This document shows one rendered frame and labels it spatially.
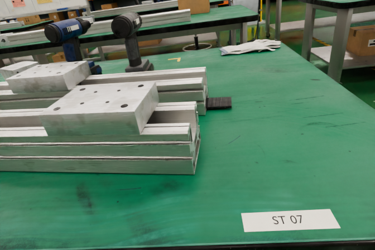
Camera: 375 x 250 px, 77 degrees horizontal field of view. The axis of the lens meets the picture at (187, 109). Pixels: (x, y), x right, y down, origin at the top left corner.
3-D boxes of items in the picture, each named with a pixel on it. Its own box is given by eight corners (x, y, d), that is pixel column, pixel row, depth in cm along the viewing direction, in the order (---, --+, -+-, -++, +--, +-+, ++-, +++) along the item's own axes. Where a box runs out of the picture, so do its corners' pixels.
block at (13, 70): (4, 95, 86) (-9, 71, 81) (34, 83, 94) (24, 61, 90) (18, 99, 81) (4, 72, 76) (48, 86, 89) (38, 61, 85)
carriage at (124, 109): (54, 149, 39) (37, 114, 36) (88, 116, 49) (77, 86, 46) (144, 149, 36) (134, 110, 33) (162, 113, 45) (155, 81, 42)
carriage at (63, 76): (18, 103, 61) (5, 78, 57) (47, 86, 70) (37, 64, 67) (72, 100, 57) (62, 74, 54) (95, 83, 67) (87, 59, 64)
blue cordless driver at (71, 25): (63, 89, 84) (37, 25, 73) (100, 70, 100) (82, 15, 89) (80, 90, 81) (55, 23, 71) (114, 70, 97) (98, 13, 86)
